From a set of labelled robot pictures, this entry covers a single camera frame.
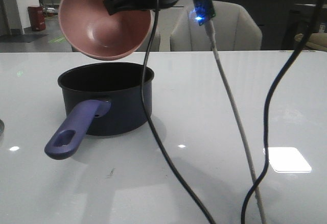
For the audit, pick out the pink plastic bowl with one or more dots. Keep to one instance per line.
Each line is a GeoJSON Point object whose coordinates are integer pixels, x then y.
{"type": "Point", "coordinates": [90, 29]}

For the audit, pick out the left grey upholstered chair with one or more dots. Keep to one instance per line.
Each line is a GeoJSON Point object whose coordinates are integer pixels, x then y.
{"type": "Point", "coordinates": [145, 41]}

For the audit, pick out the grey upholstered chair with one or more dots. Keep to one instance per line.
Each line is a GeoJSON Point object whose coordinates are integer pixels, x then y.
{"type": "Point", "coordinates": [145, 41]}
{"type": "Point", "coordinates": [235, 30]}

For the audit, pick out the blue lit circuit board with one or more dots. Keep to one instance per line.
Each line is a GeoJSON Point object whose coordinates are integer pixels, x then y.
{"type": "Point", "coordinates": [204, 11]}

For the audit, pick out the right grey upholstered chair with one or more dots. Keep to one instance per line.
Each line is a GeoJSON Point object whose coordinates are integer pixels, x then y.
{"type": "Point", "coordinates": [235, 30]}

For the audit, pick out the red trash bin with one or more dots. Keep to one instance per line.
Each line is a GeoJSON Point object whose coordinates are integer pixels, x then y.
{"type": "Point", "coordinates": [36, 18]}

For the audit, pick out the dark blue saucepan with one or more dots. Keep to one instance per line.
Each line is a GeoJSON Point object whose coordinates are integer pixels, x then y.
{"type": "Point", "coordinates": [101, 99]}

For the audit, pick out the dark kitchen counter cabinet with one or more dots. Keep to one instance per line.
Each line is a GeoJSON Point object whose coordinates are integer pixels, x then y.
{"type": "Point", "coordinates": [279, 20]}

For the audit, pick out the beige sofa cushion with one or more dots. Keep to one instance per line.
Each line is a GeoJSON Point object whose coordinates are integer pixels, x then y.
{"type": "Point", "coordinates": [317, 42]}

